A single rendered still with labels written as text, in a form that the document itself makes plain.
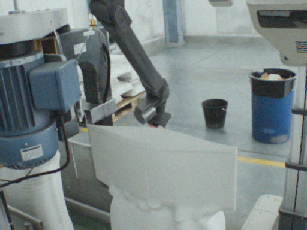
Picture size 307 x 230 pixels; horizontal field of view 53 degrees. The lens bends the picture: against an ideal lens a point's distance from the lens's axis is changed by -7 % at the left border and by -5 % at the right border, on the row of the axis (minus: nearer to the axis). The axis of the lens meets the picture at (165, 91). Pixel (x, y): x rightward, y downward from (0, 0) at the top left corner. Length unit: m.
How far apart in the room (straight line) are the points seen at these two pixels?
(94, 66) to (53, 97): 0.48
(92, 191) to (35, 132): 1.11
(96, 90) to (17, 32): 0.56
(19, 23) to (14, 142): 0.25
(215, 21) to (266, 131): 6.53
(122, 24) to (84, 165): 1.04
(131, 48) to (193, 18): 8.72
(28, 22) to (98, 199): 1.29
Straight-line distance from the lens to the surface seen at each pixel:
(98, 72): 1.15
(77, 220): 1.75
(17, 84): 0.70
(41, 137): 0.73
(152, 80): 1.05
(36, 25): 0.69
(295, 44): 1.23
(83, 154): 1.70
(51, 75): 0.66
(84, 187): 1.83
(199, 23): 9.56
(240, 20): 9.13
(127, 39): 0.91
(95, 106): 1.16
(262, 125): 3.15
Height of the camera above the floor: 1.42
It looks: 17 degrees down
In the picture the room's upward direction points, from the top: 4 degrees counter-clockwise
